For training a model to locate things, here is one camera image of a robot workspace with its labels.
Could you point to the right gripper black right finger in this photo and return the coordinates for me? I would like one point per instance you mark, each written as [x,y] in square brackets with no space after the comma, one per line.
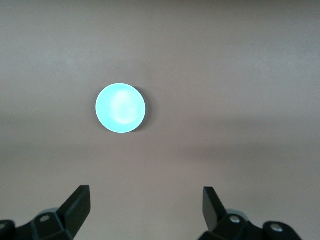
[214,217]

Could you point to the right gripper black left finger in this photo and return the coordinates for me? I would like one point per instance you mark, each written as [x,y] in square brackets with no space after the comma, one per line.
[72,212]

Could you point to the brown table cover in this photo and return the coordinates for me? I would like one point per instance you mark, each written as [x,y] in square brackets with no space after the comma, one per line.
[160,37]

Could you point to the light blue bowl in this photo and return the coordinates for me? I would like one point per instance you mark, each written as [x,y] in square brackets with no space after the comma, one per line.
[120,108]

